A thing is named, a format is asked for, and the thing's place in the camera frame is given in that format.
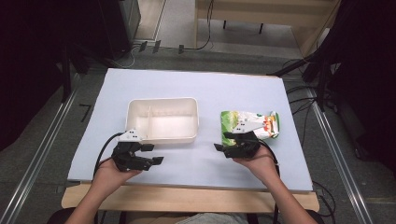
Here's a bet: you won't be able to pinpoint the bundle of black floor cables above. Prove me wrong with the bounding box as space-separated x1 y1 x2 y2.
281 59 321 147

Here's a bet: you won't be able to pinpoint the wooden table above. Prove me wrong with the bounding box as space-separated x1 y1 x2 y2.
61 182 320 214

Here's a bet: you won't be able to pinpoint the green printed snack bag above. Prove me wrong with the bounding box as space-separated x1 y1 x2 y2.
219 110 281 147

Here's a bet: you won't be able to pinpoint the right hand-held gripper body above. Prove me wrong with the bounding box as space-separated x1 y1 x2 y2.
222 119 268 159

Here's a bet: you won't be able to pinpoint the pale blue table cover board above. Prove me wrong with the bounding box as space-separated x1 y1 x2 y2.
66 68 314 193

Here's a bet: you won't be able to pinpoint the person's left hand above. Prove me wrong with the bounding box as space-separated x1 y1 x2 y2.
92 157 143 192

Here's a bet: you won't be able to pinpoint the person's grey shorts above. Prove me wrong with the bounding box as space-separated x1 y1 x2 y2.
177 212 250 224

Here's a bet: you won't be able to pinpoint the white divided plastic container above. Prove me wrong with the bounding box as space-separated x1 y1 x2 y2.
124 97 200 145

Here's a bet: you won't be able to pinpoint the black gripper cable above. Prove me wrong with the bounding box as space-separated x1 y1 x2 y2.
256 139 281 224
92 132 125 183

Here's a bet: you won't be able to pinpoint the black cabinet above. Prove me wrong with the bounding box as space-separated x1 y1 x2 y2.
96 0 142 60

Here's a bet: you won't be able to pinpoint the black floor cable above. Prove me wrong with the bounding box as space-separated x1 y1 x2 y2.
177 0 216 54

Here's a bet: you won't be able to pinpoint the aluminium floor rail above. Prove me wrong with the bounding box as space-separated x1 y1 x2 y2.
306 87 375 224
0 73 82 224

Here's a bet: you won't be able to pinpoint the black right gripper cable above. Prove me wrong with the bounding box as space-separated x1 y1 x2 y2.
256 139 281 224

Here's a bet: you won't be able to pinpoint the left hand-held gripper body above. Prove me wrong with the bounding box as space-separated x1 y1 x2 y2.
111 128 155 173

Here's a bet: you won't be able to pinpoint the light wooden bench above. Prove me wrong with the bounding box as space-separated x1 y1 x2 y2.
194 0 342 59

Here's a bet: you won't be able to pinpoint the dark curtain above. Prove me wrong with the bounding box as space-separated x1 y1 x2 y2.
312 0 396 175
0 0 106 152

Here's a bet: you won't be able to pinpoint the person's right hand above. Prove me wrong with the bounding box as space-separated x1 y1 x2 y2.
233 146 280 189

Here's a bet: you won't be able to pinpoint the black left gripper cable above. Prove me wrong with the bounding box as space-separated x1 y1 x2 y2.
92 132 125 183

